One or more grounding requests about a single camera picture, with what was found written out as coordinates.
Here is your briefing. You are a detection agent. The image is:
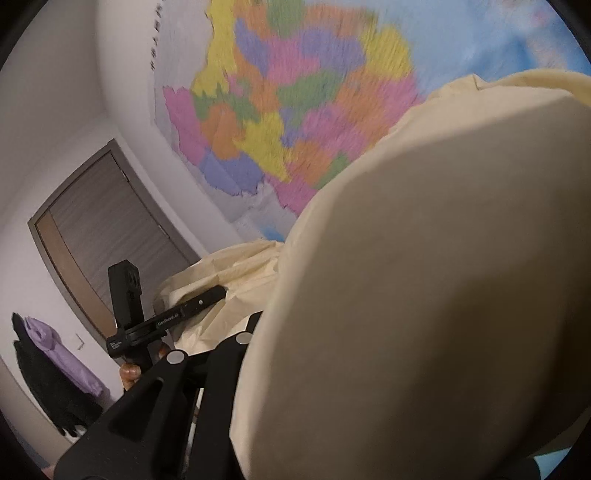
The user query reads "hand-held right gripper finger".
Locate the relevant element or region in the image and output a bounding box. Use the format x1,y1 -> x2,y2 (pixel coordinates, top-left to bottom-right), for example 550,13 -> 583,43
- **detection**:
54,311 -> 266,480

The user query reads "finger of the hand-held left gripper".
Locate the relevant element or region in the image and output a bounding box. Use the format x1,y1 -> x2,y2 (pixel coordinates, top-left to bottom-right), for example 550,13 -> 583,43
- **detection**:
181,285 -> 228,320

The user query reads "cream large garment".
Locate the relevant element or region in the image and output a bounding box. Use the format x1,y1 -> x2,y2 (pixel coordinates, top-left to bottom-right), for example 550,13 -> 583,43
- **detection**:
154,69 -> 591,480

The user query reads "person's left hand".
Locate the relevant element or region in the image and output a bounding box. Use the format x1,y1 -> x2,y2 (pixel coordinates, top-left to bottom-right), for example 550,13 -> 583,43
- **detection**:
119,362 -> 142,394

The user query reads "grey wooden door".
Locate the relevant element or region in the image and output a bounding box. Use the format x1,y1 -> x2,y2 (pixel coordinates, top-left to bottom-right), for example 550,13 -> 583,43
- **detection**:
28,140 -> 209,352

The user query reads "purple hanging garment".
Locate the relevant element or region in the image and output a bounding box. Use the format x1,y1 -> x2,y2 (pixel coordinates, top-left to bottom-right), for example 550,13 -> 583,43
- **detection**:
23,316 -> 105,398

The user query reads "black hanging garment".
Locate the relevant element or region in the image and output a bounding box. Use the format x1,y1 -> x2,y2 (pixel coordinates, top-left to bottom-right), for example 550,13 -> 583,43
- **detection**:
11,313 -> 103,437

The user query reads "colourful wall map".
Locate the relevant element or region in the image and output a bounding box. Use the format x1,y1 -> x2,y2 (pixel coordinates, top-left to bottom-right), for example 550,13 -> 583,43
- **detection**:
148,0 -> 591,246

